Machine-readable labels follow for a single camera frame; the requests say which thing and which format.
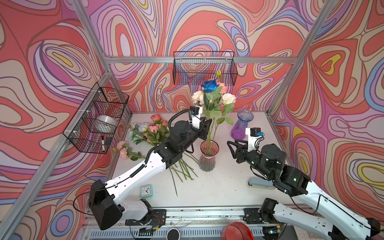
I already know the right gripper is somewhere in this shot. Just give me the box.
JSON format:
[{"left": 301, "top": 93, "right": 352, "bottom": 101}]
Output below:
[{"left": 226, "top": 138, "right": 275, "bottom": 180}]

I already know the cream rose stem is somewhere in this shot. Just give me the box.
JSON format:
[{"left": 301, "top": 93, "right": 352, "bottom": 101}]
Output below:
[{"left": 192, "top": 91, "right": 205, "bottom": 108}]

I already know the white rose stem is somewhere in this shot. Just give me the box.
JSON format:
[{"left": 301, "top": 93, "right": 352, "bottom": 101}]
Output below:
[{"left": 211, "top": 93, "right": 237, "bottom": 141}]

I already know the blue rose stem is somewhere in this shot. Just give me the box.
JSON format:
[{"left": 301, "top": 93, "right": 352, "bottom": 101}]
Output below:
[{"left": 201, "top": 79, "right": 223, "bottom": 155}]

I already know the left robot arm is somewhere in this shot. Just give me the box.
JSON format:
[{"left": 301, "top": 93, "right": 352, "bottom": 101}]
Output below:
[{"left": 88, "top": 119, "right": 212, "bottom": 231}]

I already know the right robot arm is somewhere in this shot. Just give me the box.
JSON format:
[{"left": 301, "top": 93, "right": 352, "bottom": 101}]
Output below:
[{"left": 227, "top": 140, "right": 383, "bottom": 240}]

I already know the pink glass vase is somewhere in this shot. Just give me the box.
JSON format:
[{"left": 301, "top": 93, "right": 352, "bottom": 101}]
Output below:
[{"left": 199, "top": 141, "right": 220, "bottom": 172}]

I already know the blue purple glass vase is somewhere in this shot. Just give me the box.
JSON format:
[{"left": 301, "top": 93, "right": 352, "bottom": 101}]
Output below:
[{"left": 231, "top": 110, "right": 254, "bottom": 140}]

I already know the pile of artificial flowers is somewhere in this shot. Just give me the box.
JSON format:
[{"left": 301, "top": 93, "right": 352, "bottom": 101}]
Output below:
[{"left": 113, "top": 114, "right": 197, "bottom": 181}]

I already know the red emergency stop button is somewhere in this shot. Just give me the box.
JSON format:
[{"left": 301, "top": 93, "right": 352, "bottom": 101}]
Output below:
[{"left": 221, "top": 222, "right": 254, "bottom": 240}]

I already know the small teal alarm clock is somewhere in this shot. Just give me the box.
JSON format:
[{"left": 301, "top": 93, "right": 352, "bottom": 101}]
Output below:
[{"left": 140, "top": 184, "right": 154, "bottom": 199}]

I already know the white tape roll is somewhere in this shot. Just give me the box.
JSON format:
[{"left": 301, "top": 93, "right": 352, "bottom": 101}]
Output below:
[{"left": 96, "top": 115, "right": 118, "bottom": 127}]

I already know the black marker pen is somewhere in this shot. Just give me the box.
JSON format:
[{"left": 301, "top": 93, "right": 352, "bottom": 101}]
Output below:
[{"left": 101, "top": 135, "right": 106, "bottom": 153}]

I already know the white calculator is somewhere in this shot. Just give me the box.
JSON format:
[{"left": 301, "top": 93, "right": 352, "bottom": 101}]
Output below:
[{"left": 294, "top": 227, "right": 313, "bottom": 240}]

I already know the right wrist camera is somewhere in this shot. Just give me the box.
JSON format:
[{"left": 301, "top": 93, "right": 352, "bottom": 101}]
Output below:
[{"left": 245, "top": 128, "right": 265, "bottom": 152}]

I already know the black wire basket back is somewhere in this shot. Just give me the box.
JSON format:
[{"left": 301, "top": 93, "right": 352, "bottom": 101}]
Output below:
[{"left": 173, "top": 50, "right": 238, "bottom": 86}]

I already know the black wire basket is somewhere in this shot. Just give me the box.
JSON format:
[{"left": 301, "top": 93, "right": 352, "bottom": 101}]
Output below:
[
  {"left": 173, "top": 50, "right": 238, "bottom": 86},
  {"left": 63, "top": 83, "right": 129, "bottom": 154}
]

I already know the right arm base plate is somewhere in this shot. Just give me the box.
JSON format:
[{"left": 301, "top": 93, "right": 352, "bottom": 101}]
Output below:
[{"left": 243, "top": 208, "right": 282, "bottom": 224}]

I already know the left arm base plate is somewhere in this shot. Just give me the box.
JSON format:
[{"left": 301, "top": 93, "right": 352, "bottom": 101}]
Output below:
[{"left": 125, "top": 209, "right": 167, "bottom": 228}]

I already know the black wire basket left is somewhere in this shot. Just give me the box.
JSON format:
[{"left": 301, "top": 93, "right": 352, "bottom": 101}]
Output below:
[{"left": 63, "top": 83, "right": 129, "bottom": 154}]

